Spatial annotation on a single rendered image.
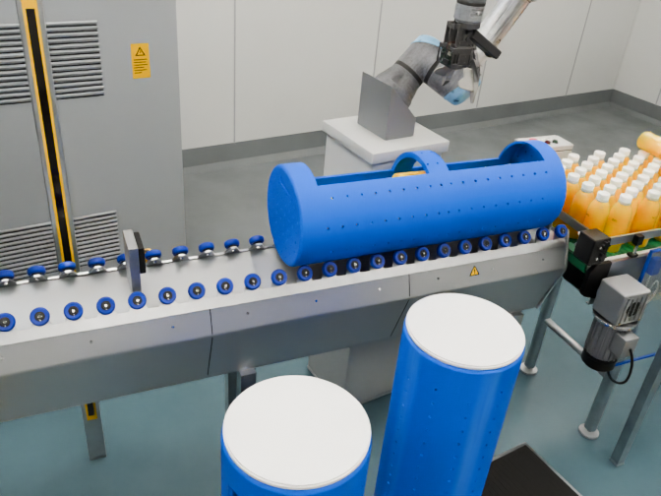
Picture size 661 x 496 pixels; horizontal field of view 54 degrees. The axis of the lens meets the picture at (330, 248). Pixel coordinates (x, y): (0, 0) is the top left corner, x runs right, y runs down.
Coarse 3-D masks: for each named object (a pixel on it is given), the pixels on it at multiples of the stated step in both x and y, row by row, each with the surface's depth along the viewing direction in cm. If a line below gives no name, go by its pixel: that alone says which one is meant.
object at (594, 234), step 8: (584, 232) 205; (592, 232) 206; (600, 232) 206; (584, 240) 205; (592, 240) 202; (600, 240) 202; (608, 240) 203; (576, 248) 209; (584, 248) 205; (592, 248) 203; (600, 248) 202; (608, 248) 204; (576, 256) 209; (584, 256) 206; (592, 256) 204; (600, 256) 205; (592, 264) 208
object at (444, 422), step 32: (416, 352) 147; (416, 384) 150; (448, 384) 144; (480, 384) 143; (512, 384) 150; (416, 416) 153; (448, 416) 148; (480, 416) 149; (384, 448) 172; (416, 448) 157; (448, 448) 153; (480, 448) 155; (384, 480) 173; (416, 480) 162; (448, 480) 160; (480, 480) 164
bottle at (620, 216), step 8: (616, 208) 210; (624, 208) 209; (616, 216) 210; (624, 216) 209; (608, 224) 213; (616, 224) 211; (624, 224) 211; (608, 232) 214; (616, 232) 212; (624, 232) 213; (616, 248) 215
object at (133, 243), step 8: (128, 232) 168; (136, 232) 169; (128, 240) 165; (136, 240) 166; (128, 248) 161; (136, 248) 162; (144, 248) 163; (128, 256) 163; (136, 256) 163; (144, 256) 164; (128, 264) 166; (136, 264) 164; (144, 264) 166; (128, 272) 170; (136, 272) 165; (144, 272) 167; (128, 280) 174; (136, 280) 166; (136, 288) 168
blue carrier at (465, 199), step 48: (528, 144) 204; (288, 192) 174; (336, 192) 171; (384, 192) 176; (432, 192) 181; (480, 192) 187; (528, 192) 194; (288, 240) 178; (336, 240) 173; (384, 240) 181; (432, 240) 190
